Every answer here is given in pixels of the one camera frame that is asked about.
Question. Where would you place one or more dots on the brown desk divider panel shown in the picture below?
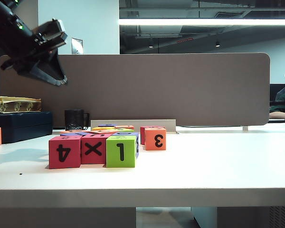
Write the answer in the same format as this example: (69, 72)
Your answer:
(156, 90)

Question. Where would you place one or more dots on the ceiling air vent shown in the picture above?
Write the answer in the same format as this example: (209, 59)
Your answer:
(228, 14)

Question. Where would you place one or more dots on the yellow patterned box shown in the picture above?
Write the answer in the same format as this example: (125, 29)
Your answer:
(19, 104)

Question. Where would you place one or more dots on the framed wall sign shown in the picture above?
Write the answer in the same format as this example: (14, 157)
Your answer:
(76, 46)

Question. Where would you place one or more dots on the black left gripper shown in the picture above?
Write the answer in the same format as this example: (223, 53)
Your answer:
(26, 61)

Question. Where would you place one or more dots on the black mug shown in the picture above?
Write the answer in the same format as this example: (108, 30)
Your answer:
(73, 120)

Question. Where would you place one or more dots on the purple block 9 and N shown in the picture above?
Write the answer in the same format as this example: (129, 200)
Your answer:
(108, 125)

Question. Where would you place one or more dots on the green block 1 and C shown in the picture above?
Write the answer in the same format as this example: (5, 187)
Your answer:
(130, 161)

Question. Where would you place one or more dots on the red led ceiling sign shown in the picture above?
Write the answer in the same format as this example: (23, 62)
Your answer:
(185, 40)

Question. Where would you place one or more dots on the purple block G and 8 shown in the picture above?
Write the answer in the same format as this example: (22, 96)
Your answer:
(71, 135)

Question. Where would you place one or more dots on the red block X and U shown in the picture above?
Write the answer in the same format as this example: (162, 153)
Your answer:
(104, 159)

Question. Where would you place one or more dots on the grey under-desk cabinet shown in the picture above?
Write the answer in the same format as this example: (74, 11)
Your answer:
(251, 217)

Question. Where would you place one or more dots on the orange block Q and L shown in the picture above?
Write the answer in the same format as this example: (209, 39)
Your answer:
(124, 127)

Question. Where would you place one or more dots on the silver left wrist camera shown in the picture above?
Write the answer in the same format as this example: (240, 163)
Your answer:
(51, 33)

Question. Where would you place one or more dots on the dark computer monitor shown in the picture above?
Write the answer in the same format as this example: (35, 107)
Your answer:
(276, 92)

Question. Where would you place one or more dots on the white divider foot bracket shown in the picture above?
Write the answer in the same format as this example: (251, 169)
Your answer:
(245, 128)

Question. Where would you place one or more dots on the bare person forearm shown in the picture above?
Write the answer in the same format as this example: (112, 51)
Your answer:
(279, 115)

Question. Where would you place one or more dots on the orange block letter C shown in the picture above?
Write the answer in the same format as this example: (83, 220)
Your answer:
(104, 132)

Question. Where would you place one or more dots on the orange block 3 and Y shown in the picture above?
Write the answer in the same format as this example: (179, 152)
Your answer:
(148, 145)

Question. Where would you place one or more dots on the red block numeral 4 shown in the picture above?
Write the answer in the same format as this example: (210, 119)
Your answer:
(74, 161)

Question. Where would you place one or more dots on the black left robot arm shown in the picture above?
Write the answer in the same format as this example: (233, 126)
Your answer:
(4, 21)

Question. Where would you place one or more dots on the navy hard case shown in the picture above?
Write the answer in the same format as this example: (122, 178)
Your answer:
(21, 126)

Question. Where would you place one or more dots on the yellow block L and picture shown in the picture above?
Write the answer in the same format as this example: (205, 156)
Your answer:
(102, 129)

